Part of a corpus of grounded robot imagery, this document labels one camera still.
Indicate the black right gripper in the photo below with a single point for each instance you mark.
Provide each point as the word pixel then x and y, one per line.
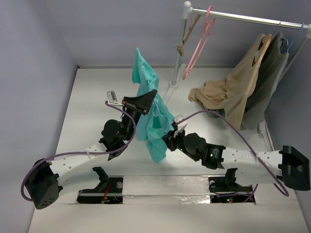
pixel 170 140

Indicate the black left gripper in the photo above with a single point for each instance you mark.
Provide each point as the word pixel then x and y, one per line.
pixel 142 103

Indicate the blue plastic hanger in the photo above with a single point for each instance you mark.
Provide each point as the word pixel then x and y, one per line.
pixel 161 113

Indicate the teal t shirt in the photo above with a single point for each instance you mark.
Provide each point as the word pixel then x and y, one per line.
pixel 157 123

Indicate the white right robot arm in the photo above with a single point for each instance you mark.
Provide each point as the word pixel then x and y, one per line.
pixel 243 167

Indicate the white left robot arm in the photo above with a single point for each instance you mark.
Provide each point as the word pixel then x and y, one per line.
pixel 52 177

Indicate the wooden clip hanger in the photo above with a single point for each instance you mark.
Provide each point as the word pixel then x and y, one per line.
pixel 180 47

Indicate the beige t shirt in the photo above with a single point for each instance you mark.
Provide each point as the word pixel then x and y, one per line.
pixel 231 93

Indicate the pink plastic hanger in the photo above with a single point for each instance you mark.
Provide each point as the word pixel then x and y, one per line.
pixel 208 26

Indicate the grey t shirt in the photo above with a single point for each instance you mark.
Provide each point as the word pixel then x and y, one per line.
pixel 270 71

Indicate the blue hanger under grey shirt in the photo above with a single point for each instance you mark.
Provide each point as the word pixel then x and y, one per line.
pixel 286 43

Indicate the metal clothes rack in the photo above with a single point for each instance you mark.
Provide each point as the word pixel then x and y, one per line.
pixel 190 13

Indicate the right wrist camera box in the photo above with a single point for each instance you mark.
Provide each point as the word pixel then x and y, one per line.
pixel 179 124

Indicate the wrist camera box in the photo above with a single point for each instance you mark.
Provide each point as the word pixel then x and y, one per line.
pixel 179 124
pixel 112 98

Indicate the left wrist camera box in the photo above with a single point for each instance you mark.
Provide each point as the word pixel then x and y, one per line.
pixel 112 98

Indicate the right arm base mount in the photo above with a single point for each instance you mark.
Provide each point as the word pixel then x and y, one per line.
pixel 224 189

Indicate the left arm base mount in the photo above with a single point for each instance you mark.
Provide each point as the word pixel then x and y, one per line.
pixel 108 191

